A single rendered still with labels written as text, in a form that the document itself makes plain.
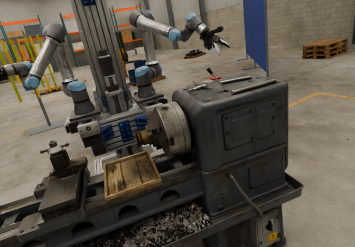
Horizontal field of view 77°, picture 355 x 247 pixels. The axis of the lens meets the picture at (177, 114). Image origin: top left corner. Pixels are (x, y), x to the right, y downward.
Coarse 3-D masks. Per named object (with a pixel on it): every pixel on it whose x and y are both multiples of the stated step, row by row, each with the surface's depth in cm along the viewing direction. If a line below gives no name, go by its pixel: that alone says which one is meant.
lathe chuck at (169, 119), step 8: (168, 104) 127; (160, 112) 121; (168, 112) 121; (160, 120) 123; (168, 120) 118; (176, 120) 119; (160, 128) 136; (168, 128) 117; (176, 128) 118; (168, 136) 117; (176, 136) 118; (176, 144) 119; (184, 144) 121; (168, 152) 126; (176, 152) 123; (184, 152) 127
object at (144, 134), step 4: (140, 132) 128; (144, 132) 126; (148, 132) 128; (136, 136) 125; (140, 136) 126; (144, 136) 125; (140, 140) 125; (144, 140) 125; (148, 140) 126; (140, 144) 126; (144, 144) 127
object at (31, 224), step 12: (84, 168) 139; (48, 180) 136; (84, 180) 128; (36, 192) 128; (84, 192) 121; (84, 204) 111; (36, 216) 108; (48, 216) 104; (60, 216) 102; (72, 216) 104; (84, 216) 107; (24, 228) 102; (36, 228) 101; (48, 228) 102; (24, 240) 100
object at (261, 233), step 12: (240, 192) 125; (252, 204) 126; (264, 216) 143; (276, 216) 145; (252, 228) 148; (264, 228) 144; (276, 228) 148; (252, 240) 153; (264, 240) 147; (276, 240) 151
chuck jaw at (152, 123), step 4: (148, 112) 131; (152, 112) 132; (148, 116) 134; (152, 116) 131; (148, 120) 130; (152, 120) 130; (156, 120) 131; (148, 124) 130; (152, 124) 130; (156, 124) 130; (148, 128) 129; (152, 128) 129; (156, 128) 131
